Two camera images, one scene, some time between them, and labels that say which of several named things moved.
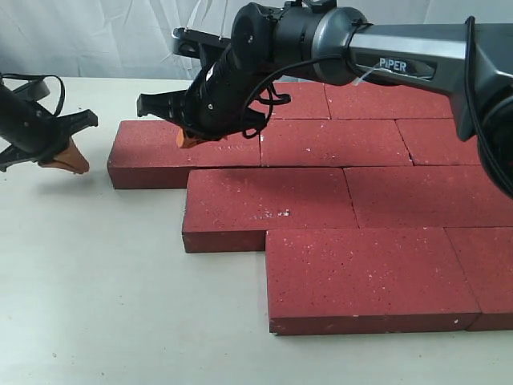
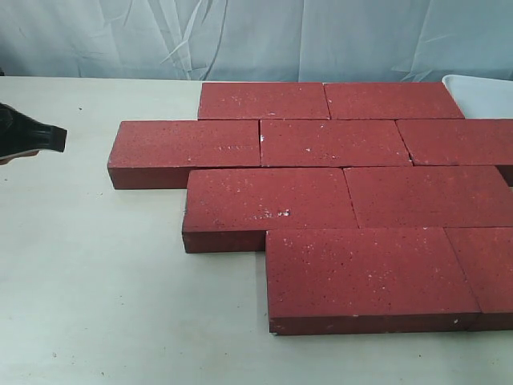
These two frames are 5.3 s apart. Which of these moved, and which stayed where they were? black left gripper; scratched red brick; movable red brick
Moved: black left gripper
Stayed: movable red brick; scratched red brick
